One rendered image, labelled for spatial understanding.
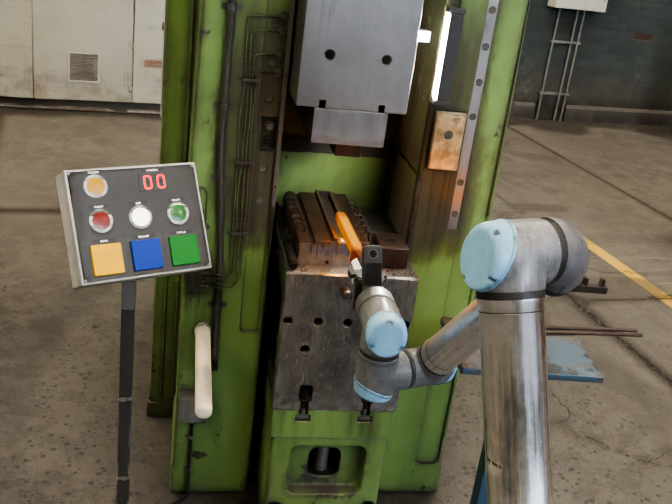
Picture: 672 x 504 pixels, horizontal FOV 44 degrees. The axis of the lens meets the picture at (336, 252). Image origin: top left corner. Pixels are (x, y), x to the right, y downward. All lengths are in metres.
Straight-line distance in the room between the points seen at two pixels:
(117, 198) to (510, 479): 1.18
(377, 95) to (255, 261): 0.63
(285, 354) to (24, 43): 5.38
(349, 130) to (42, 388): 1.78
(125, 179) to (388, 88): 0.72
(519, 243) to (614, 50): 8.52
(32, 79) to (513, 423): 6.44
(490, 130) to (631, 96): 7.67
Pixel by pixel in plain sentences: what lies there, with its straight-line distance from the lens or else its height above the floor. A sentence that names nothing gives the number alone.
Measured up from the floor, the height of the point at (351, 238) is 1.05.
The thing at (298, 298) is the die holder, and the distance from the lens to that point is 2.34.
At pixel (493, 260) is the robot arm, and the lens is 1.37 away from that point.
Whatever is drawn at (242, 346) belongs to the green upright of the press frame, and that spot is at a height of 0.57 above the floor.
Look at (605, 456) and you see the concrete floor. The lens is 3.54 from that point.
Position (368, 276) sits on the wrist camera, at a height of 1.07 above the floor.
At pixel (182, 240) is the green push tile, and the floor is 1.03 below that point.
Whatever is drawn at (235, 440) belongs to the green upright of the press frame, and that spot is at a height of 0.22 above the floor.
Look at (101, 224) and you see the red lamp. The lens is 2.09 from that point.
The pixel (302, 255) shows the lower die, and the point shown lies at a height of 0.94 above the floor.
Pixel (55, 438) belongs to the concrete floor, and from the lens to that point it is 3.20.
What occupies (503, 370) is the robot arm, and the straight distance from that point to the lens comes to 1.41.
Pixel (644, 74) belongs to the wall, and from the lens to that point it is 10.16.
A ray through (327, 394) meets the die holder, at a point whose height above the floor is 0.52.
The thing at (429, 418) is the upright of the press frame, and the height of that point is 0.31.
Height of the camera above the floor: 1.85
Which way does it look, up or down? 22 degrees down
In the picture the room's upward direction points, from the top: 7 degrees clockwise
